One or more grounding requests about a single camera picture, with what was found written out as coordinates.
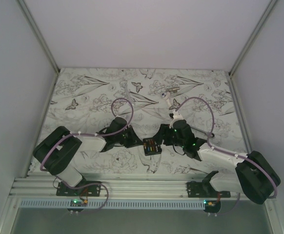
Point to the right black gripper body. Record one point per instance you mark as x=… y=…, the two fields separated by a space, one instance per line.
x=170 y=138

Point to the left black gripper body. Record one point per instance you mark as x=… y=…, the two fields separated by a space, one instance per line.
x=127 y=137

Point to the black fuse box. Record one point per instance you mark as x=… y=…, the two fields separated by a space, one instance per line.
x=151 y=147

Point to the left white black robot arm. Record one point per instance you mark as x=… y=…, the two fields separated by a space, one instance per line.
x=56 y=151

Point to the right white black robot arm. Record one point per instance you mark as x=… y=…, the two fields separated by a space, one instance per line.
x=248 y=174

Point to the floral patterned mat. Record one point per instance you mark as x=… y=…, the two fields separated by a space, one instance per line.
x=86 y=100

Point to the white plastic tool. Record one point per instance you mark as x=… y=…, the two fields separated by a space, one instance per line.
x=166 y=96

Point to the small metal socket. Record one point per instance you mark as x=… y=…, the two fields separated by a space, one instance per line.
x=174 y=89

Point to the silver ratchet wrench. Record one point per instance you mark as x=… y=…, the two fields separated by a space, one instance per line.
x=211 y=135

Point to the right small circuit board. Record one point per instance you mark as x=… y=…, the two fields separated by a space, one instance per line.
x=212 y=207

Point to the small circuit board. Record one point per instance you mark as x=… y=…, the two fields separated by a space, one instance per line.
x=76 y=206
x=212 y=207

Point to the left small circuit board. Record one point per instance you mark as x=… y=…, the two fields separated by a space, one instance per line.
x=76 y=206

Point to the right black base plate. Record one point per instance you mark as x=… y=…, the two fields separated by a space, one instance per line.
x=204 y=190

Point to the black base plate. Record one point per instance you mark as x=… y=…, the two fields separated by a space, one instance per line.
x=204 y=190
x=93 y=190

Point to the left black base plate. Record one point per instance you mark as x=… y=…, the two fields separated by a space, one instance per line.
x=93 y=190

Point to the aluminium rail frame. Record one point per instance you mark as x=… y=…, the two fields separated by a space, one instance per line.
x=120 y=186

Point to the white slotted cable duct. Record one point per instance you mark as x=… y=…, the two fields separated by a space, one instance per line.
x=118 y=204

